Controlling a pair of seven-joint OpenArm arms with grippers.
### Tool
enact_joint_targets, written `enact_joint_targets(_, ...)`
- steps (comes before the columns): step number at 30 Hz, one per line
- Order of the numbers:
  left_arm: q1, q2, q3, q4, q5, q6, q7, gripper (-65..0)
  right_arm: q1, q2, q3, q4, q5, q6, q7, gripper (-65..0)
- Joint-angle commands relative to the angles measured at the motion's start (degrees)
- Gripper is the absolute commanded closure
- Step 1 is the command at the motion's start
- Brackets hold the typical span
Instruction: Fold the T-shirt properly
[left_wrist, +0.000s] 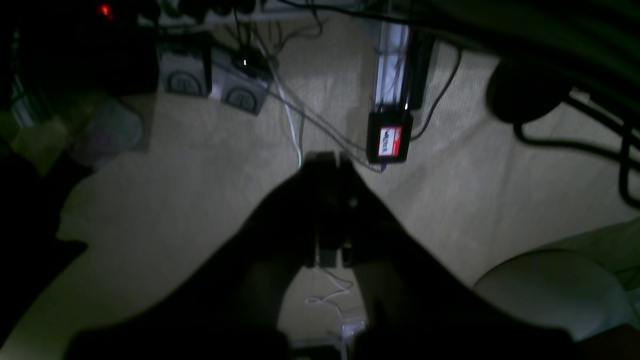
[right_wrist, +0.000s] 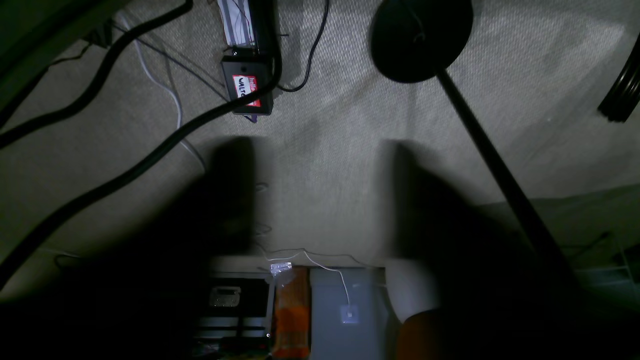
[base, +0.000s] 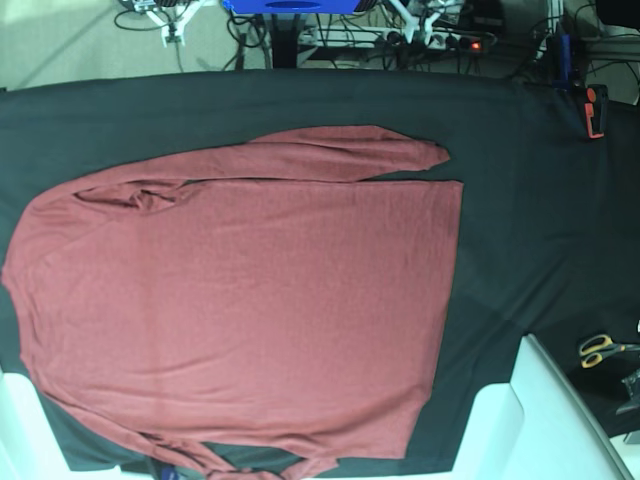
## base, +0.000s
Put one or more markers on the red long-sleeve T-shirt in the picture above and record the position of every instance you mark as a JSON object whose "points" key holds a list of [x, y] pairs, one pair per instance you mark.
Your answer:
{"points": [[285, 292]]}

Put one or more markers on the white power strip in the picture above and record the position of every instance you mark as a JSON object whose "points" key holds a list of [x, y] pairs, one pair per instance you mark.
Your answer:
{"points": [[441, 39]]}

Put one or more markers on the black table cloth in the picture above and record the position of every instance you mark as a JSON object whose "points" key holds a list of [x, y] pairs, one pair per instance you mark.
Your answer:
{"points": [[549, 237]]}

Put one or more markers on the blue plastic bin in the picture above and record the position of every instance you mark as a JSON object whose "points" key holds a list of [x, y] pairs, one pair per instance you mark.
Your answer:
{"points": [[291, 6]]}

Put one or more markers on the orange black clamp right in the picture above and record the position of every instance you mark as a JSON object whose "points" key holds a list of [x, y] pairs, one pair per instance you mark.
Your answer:
{"points": [[596, 110]]}

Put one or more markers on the blue clamp at right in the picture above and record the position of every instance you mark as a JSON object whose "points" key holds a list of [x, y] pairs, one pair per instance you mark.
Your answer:
{"points": [[561, 60]]}

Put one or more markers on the black camera stand post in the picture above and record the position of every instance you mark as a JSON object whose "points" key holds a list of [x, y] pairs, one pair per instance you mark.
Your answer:
{"points": [[284, 31]]}

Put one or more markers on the white right table frame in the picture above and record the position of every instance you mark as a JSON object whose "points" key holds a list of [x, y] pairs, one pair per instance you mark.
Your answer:
{"points": [[535, 426]]}

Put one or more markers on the white table frame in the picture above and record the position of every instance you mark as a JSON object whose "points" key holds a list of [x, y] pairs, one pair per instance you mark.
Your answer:
{"points": [[29, 449], [535, 426]]}

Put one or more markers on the yellow-handled scissors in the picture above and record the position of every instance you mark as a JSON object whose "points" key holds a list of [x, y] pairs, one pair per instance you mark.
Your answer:
{"points": [[598, 348]]}

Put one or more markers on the white left table frame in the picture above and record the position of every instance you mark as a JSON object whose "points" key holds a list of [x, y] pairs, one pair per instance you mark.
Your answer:
{"points": [[29, 449]]}

